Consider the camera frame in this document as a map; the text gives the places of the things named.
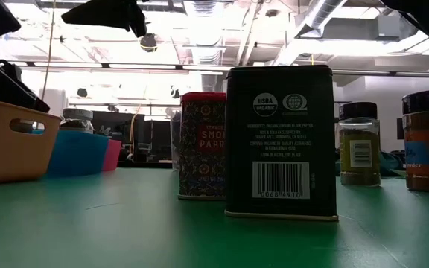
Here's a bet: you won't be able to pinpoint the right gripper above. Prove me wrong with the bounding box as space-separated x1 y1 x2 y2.
60 0 150 39

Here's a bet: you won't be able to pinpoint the white-lid glass spice jar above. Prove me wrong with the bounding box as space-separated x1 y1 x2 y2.
60 107 95 135

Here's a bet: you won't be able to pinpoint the red paprika spice tin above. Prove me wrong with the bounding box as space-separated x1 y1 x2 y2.
177 92 227 201

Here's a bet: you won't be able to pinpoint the black-lid jar green herbs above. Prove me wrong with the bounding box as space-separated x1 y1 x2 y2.
338 101 382 188

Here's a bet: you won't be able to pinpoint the white background column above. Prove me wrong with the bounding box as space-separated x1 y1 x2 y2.
41 88 69 116

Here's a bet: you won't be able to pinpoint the black ceiling fixture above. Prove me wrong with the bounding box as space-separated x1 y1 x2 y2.
139 32 159 53

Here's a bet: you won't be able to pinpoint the orange plastic bin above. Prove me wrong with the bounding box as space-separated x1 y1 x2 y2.
0 98 62 186

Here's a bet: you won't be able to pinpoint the blue plastic bin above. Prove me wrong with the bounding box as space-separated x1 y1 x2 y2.
31 129 110 178

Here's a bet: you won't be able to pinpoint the small succulent plant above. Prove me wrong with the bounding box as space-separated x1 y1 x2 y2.
95 125 113 138

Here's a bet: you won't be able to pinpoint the pink plastic bin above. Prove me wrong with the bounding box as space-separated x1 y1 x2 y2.
102 138 123 173

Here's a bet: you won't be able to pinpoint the dark background desks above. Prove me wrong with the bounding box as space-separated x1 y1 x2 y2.
89 109 173 168

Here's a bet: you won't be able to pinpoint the black pepper spice tin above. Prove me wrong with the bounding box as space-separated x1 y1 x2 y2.
223 65 339 223

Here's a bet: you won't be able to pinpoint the black-lid jar orange label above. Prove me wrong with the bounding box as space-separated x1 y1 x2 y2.
401 89 429 194

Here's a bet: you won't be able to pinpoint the thin hanging cable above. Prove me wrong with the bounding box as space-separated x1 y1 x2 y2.
36 0 57 101

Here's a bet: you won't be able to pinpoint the silver ceiling duct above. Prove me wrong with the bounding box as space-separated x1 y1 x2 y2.
294 0 348 38

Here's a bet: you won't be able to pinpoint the horizontal metal rail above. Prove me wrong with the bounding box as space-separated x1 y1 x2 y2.
0 59 429 79

